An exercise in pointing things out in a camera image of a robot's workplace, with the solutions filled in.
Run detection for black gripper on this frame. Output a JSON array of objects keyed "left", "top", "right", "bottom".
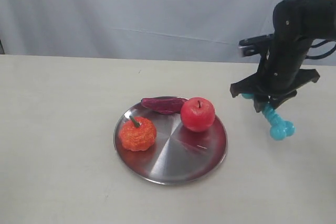
[{"left": 230, "top": 34, "right": 320, "bottom": 113}]

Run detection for turquoise toy bone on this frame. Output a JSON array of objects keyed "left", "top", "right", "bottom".
[{"left": 241, "top": 92, "right": 296, "bottom": 141}]

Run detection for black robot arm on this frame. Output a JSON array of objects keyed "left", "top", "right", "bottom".
[{"left": 230, "top": 0, "right": 335, "bottom": 112}]

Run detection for red apple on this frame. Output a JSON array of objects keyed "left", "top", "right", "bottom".
[{"left": 180, "top": 97, "right": 215, "bottom": 132}]

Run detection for purple sweet potato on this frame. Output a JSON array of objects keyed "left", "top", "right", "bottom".
[{"left": 141, "top": 97, "right": 187, "bottom": 115}]

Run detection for round stainless steel plate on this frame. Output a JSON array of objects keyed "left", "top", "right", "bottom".
[{"left": 113, "top": 103, "right": 228, "bottom": 185}]

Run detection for orange toy pumpkin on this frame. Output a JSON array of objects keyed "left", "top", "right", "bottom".
[{"left": 119, "top": 116, "right": 157, "bottom": 152}]

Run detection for white backdrop cloth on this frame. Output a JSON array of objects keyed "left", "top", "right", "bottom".
[{"left": 1, "top": 0, "right": 282, "bottom": 62}]

